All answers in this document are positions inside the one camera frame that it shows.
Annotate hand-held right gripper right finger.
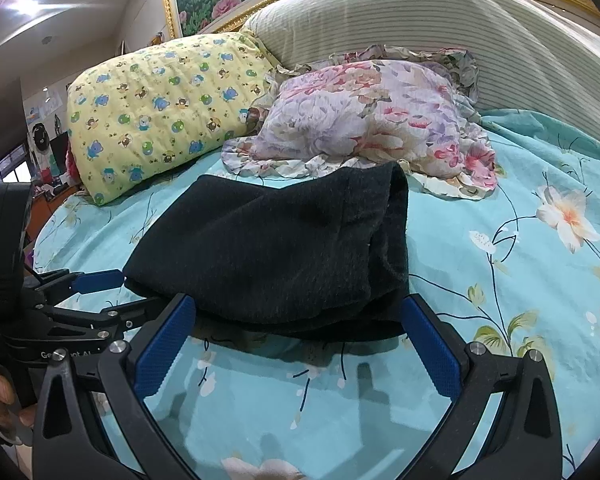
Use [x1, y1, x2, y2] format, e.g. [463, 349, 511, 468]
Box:
[401, 293, 564, 480]

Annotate window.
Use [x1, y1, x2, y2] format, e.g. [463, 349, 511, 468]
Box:
[0, 145, 31, 184]

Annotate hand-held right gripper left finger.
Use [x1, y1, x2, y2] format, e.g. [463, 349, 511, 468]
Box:
[32, 292, 198, 480]

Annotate yellow patterned pillow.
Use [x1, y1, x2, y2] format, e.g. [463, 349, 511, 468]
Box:
[66, 30, 279, 207]

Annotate black pants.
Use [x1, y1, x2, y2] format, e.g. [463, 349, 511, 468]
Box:
[122, 160, 411, 341]

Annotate striped padded headboard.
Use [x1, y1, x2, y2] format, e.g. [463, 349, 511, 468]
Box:
[210, 0, 600, 163]

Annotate light blue floral bedsheet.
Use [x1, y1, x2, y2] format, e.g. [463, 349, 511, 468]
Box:
[30, 109, 600, 480]

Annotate floral ruffled pillow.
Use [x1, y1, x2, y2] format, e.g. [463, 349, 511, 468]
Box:
[221, 45, 499, 202]

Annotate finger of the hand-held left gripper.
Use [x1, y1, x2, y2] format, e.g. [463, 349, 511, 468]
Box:
[32, 268, 127, 302]
[42, 296, 173, 342]

